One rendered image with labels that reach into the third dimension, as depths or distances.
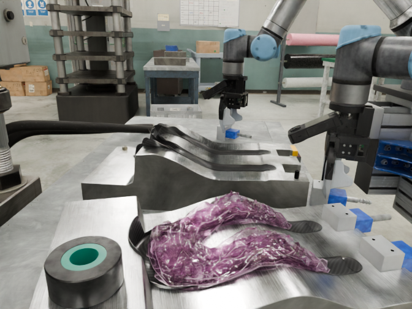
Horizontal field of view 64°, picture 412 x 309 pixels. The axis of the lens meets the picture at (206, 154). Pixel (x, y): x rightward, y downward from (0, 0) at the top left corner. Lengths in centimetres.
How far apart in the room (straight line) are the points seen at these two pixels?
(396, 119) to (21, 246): 98
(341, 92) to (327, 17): 703
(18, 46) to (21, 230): 70
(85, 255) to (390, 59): 58
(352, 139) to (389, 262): 28
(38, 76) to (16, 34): 591
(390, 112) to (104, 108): 392
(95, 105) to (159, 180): 391
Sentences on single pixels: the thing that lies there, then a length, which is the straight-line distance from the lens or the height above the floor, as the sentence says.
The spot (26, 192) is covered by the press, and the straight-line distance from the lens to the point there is 101.
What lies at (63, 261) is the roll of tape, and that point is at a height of 94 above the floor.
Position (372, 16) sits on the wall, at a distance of 818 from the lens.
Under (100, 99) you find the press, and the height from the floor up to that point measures 36.
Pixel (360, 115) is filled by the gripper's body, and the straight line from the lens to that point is 75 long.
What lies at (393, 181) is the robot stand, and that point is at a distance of 115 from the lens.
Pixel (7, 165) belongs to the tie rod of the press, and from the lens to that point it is 99.
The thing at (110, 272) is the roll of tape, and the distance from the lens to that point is 37.
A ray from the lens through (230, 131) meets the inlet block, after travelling 123.
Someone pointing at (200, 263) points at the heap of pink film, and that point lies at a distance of 45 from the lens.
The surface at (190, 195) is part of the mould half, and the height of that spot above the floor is 84.
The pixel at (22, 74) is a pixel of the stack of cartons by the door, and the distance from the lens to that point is 728.
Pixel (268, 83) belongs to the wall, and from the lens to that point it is 740.
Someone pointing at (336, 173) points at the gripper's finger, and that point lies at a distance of 77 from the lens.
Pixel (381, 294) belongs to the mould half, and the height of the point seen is 85.
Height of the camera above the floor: 117
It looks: 20 degrees down
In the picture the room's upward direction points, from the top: 1 degrees clockwise
